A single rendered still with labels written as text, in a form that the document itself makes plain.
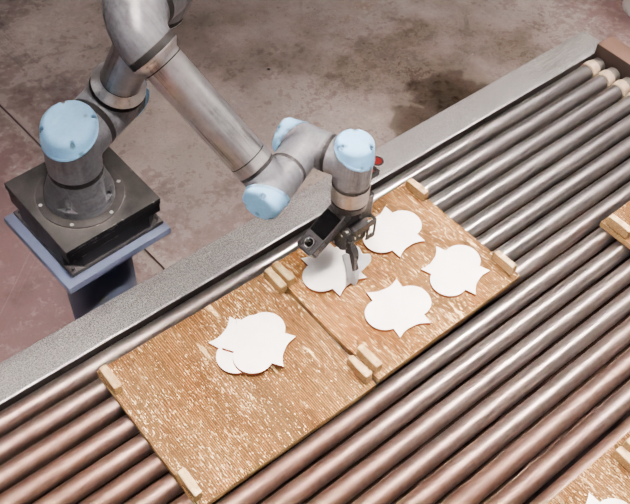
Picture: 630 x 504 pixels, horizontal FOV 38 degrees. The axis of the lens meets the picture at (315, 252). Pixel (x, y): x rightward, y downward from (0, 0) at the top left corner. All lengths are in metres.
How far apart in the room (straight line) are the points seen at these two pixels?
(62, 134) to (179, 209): 1.47
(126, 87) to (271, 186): 0.42
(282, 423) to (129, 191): 0.66
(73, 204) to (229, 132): 0.51
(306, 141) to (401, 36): 2.40
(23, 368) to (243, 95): 2.09
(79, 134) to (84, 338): 0.41
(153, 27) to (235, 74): 2.27
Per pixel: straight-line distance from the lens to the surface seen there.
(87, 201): 1.99
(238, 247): 1.99
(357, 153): 1.65
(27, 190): 2.09
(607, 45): 2.60
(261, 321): 1.83
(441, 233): 2.02
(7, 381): 1.87
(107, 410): 1.79
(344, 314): 1.86
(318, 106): 3.68
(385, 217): 2.02
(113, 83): 1.89
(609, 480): 1.78
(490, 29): 4.19
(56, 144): 1.88
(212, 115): 1.59
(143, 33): 1.56
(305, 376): 1.78
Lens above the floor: 2.45
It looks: 51 degrees down
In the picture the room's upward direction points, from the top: 4 degrees clockwise
